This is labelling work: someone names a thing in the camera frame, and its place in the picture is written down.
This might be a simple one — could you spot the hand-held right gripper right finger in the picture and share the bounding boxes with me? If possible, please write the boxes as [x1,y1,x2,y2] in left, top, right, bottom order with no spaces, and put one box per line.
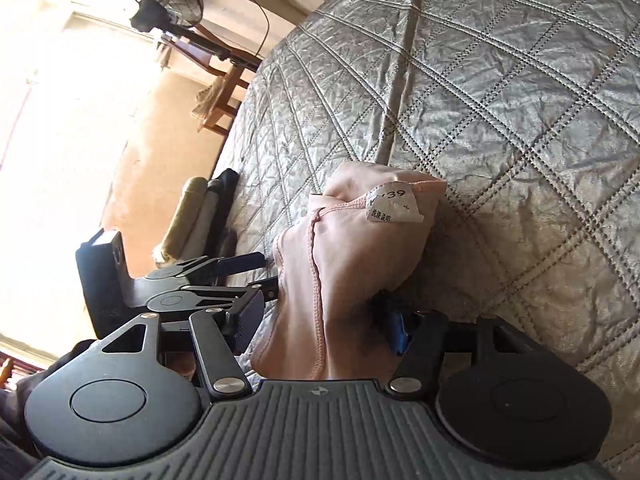
[385,307,518,402]

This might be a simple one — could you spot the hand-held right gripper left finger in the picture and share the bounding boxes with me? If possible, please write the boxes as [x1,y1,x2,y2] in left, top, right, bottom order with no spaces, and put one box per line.
[97,287,266,402]

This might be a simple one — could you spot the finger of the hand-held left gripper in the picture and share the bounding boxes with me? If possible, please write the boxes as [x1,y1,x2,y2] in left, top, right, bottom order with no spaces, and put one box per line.
[186,252,266,281]
[181,275,279,311]

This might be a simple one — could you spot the pink pants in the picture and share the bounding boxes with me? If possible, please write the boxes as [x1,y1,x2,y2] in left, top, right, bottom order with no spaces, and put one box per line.
[250,160,448,381]

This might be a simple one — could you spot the grey folded garment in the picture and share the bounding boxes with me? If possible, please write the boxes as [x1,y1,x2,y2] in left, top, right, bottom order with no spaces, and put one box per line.
[192,185,222,257]

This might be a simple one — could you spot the navy folded garment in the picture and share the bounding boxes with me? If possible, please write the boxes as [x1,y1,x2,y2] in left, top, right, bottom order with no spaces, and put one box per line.
[210,167,240,261]

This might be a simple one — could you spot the beige cloth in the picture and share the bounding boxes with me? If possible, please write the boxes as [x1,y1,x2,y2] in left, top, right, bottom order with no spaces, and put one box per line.
[192,77,227,122]

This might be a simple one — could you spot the wooden chair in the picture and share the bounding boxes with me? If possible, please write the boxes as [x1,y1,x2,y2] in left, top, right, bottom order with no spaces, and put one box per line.
[160,30,261,137]

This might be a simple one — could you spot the silver quilted bedspread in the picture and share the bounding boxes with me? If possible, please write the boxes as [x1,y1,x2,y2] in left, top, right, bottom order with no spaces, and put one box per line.
[212,0,640,480]

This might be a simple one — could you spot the black standing fan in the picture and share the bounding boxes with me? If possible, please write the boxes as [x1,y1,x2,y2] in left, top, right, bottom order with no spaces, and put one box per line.
[125,0,261,68]

